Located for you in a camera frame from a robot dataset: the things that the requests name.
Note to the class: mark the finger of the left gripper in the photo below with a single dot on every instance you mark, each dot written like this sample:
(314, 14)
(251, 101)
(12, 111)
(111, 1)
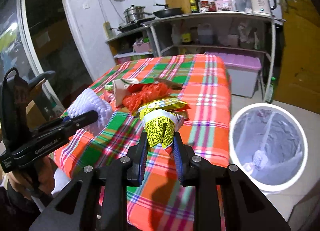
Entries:
(65, 131)
(52, 124)

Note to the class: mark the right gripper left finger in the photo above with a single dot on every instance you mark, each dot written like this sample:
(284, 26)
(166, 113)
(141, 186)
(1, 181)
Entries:
(138, 155)

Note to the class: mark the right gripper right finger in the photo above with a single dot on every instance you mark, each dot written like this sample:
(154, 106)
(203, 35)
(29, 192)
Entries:
(186, 174)

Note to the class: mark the white foam net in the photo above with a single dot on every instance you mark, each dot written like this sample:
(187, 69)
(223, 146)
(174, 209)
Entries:
(87, 101)
(259, 161)

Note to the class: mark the yellow snack wrapper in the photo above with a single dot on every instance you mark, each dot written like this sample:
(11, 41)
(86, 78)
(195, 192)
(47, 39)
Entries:
(168, 104)
(160, 126)

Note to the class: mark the white paper bag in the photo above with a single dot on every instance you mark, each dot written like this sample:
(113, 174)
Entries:
(120, 87)

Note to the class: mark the white trash bin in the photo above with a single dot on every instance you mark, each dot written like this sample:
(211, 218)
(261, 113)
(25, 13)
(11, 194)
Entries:
(270, 128)

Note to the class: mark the plaid tablecloth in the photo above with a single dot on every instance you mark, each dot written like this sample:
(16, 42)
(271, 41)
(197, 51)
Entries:
(161, 202)

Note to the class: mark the green snack packet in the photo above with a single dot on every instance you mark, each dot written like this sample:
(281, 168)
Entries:
(109, 88)

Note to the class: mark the red mesh bag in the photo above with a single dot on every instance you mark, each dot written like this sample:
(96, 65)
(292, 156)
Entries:
(149, 93)

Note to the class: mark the brown wrapper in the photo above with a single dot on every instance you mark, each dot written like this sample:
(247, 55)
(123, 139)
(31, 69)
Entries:
(170, 84)

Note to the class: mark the red plastic wrapper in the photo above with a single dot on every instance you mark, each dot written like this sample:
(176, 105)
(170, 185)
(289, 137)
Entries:
(136, 87)

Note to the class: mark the wooden side cabinet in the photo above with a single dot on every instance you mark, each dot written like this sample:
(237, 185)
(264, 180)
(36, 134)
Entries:
(121, 46)

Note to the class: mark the purple lid storage box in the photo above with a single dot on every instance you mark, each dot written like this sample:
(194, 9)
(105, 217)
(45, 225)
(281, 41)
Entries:
(243, 71)

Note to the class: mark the green floor bottle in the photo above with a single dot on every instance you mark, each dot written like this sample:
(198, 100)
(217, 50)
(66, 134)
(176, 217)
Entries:
(270, 91)

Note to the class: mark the pink basket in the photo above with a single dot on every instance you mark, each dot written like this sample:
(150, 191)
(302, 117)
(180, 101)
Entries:
(142, 47)

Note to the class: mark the induction cooker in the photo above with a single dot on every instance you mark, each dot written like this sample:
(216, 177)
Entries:
(135, 24)

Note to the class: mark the steel steamer pot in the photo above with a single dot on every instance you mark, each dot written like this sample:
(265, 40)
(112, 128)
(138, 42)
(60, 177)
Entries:
(135, 13)

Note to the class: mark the wooden door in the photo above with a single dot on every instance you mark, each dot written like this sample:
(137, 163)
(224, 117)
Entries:
(298, 83)

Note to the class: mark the metal shelf unit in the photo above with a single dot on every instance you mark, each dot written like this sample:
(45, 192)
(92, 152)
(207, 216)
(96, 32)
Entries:
(228, 33)

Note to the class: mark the black frying pan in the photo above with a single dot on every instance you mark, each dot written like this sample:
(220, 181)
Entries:
(167, 11)

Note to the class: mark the green oil bottle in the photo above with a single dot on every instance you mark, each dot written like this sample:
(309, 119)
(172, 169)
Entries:
(193, 6)

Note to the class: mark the red lid jar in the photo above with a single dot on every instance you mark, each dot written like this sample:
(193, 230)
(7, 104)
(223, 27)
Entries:
(204, 6)

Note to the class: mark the dark sauce bottle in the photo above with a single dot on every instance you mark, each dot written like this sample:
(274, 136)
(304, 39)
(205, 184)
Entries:
(198, 5)

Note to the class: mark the pink utensil holder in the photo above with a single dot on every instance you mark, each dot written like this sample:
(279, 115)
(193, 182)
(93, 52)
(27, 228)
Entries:
(223, 5)

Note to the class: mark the clear plastic container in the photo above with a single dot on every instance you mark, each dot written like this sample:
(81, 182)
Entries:
(242, 5)

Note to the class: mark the wall power strip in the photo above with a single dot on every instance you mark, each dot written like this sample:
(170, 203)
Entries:
(108, 30)

